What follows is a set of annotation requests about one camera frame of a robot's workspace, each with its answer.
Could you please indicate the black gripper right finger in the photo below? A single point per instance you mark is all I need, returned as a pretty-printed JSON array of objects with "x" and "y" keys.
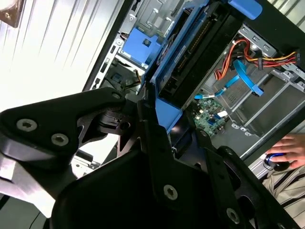
[{"x": 221, "y": 181}]

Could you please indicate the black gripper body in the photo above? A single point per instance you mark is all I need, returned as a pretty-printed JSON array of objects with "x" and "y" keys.
[{"x": 114, "y": 198}]

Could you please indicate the round black blue-ringed tool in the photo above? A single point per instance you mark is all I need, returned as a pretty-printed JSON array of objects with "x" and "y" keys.
[{"x": 282, "y": 165}]

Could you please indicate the bare person hand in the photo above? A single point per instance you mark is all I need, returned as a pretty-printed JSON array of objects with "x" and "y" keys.
[{"x": 290, "y": 145}]

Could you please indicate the hard disk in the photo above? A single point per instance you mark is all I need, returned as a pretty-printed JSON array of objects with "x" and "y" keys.
[{"x": 202, "y": 47}]

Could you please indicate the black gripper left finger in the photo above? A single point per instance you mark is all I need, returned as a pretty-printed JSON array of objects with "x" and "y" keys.
[{"x": 47, "y": 119}]

